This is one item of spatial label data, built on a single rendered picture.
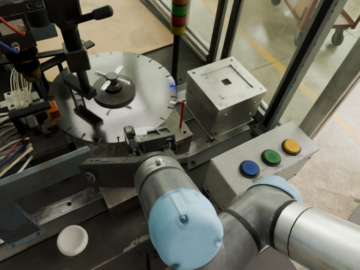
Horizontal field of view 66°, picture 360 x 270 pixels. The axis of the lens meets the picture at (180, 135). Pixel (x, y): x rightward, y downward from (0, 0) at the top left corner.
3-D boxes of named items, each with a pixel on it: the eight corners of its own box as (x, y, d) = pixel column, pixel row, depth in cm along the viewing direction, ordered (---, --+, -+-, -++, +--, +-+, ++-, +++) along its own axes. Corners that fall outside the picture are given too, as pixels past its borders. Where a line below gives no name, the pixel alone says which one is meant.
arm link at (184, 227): (173, 292, 30) (144, 235, 26) (150, 227, 39) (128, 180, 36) (237, 256, 31) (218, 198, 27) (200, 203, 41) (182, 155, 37)
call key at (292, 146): (290, 141, 75) (292, 136, 73) (300, 152, 73) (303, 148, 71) (278, 147, 74) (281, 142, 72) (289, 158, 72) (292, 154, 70)
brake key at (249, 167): (249, 162, 70) (252, 157, 68) (259, 174, 68) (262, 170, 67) (237, 168, 69) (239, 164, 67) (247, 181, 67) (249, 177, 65)
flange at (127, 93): (141, 99, 72) (141, 92, 70) (99, 111, 68) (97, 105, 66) (127, 72, 77) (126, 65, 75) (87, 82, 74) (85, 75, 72)
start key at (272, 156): (270, 151, 72) (272, 147, 71) (280, 163, 71) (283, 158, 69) (259, 157, 71) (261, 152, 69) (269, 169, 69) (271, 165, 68)
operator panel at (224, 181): (273, 149, 90) (291, 119, 78) (297, 175, 85) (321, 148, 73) (201, 186, 81) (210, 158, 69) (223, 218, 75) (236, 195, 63)
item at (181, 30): (180, 25, 89) (180, 17, 87) (187, 33, 87) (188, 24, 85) (167, 29, 88) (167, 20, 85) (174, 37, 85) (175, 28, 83)
